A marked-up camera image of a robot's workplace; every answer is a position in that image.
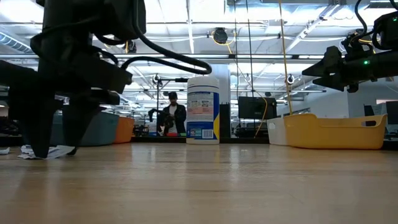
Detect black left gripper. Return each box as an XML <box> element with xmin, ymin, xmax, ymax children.
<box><xmin>0</xmin><ymin>46</ymin><xmax>134</xmax><ymax>159</ymax></box>

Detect yellow plastic bin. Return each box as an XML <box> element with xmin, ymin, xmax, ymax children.
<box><xmin>282</xmin><ymin>113</ymin><xmax>389</xmax><ymax>151</ymax></box>

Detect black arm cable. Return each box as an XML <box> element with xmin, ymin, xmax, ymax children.
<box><xmin>93</xmin><ymin>18</ymin><xmax>213</xmax><ymax>75</ymax></box>
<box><xmin>354</xmin><ymin>0</ymin><xmax>398</xmax><ymax>50</ymax></box>

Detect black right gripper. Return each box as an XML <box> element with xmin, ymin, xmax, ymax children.
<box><xmin>301</xmin><ymin>45</ymin><xmax>374</xmax><ymax>93</ymax></box>

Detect white plastic bin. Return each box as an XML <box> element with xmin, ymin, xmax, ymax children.
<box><xmin>266</xmin><ymin>116</ymin><xmax>289</xmax><ymax>146</ymax></box>

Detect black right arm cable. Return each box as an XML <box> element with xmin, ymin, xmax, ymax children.
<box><xmin>354</xmin><ymin>0</ymin><xmax>398</xmax><ymax>50</ymax></box>

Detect black computer monitor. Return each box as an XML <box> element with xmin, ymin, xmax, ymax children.
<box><xmin>385</xmin><ymin>100</ymin><xmax>398</xmax><ymax>126</ymax></box>
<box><xmin>238</xmin><ymin>96</ymin><xmax>278</xmax><ymax>121</ymax></box>

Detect yellow hanging cable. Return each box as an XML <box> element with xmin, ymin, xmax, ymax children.
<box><xmin>278</xmin><ymin>0</ymin><xmax>294</xmax><ymax>116</ymax></box>

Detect thin yellow cable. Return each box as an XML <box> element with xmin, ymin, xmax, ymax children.
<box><xmin>254</xmin><ymin>95</ymin><xmax>269</xmax><ymax>138</ymax></box>

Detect black ceiling cable reel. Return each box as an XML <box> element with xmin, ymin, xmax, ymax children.
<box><xmin>124</xmin><ymin>39</ymin><xmax>137</xmax><ymax>54</ymax></box>
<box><xmin>212</xmin><ymin>27</ymin><xmax>229</xmax><ymax>45</ymax></box>

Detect teal plastic bin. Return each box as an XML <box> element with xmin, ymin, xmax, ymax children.
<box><xmin>49</xmin><ymin>111</ymin><xmax>120</xmax><ymax>147</ymax></box>

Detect white wipes canister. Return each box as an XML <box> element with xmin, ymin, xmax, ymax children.
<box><xmin>185</xmin><ymin>76</ymin><xmax>221</xmax><ymax>146</ymax></box>

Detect person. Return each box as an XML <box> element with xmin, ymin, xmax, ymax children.
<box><xmin>147</xmin><ymin>91</ymin><xmax>188</xmax><ymax>137</ymax></box>

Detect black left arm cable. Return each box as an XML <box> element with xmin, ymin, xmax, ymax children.
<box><xmin>93</xmin><ymin>18</ymin><xmax>213</xmax><ymax>75</ymax></box>

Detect black tower box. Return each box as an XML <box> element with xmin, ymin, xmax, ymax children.
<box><xmin>219</xmin><ymin>103</ymin><xmax>232</xmax><ymax>142</ymax></box>

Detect orange plastic bin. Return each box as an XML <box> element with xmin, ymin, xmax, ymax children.
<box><xmin>113</xmin><ymin>116</ymin><xmax>136</xmax><ymax>145</ymax></box>

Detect black hanging cable with coil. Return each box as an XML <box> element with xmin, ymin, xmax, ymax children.
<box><xmin>246</xmin><ymin>0</ymin><xmax>254</xmax><ymax>98</ymax></box>

